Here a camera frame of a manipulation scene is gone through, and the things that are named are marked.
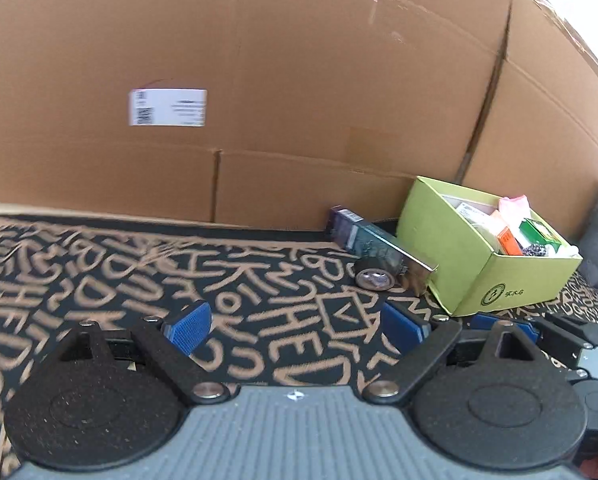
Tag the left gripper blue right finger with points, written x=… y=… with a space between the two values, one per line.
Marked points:
x=403 y=329

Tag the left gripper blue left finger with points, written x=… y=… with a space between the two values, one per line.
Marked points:
x=188 y=328

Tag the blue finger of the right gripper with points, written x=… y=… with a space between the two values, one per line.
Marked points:
x=484 y=321

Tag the black tape roll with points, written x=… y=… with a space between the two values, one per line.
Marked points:
x=376 y=274

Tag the lime green storage box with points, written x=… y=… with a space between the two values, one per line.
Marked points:
x=471 y=275

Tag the orange white medicine box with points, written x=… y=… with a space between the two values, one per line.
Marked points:
x=508 y=243

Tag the steel wool scrubber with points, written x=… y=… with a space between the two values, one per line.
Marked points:
x=538 y=250

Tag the patterned black tan carpet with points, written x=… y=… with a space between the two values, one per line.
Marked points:
x=296 y=380

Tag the dark teal long box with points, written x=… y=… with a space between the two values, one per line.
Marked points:
x=361 y=238

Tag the green colourful small box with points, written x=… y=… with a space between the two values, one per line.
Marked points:
x=537 y=233

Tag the large cardboard box wall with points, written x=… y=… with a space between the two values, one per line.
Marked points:
x=266 y=113

